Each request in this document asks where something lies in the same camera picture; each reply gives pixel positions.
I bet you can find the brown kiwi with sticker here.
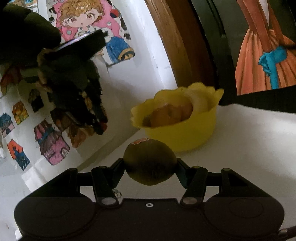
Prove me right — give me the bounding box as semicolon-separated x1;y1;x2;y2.
123;138;177;186

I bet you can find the red apple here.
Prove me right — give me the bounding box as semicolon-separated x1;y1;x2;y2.
142;103;193;128

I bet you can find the pink cartoon boy poster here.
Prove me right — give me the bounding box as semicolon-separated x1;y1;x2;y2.
46;0;135;66

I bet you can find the yellow plastic fruit bowl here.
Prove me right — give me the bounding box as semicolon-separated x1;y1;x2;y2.
131;82;224;152

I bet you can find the paper sheet with house drawings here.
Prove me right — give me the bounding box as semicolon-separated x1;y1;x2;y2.
1;80;115;197

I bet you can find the girl with bubblegum painting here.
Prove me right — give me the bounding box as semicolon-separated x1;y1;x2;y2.
191;0;296;114

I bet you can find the brown wooden frame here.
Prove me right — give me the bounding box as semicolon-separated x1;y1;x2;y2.
145;0;215;87

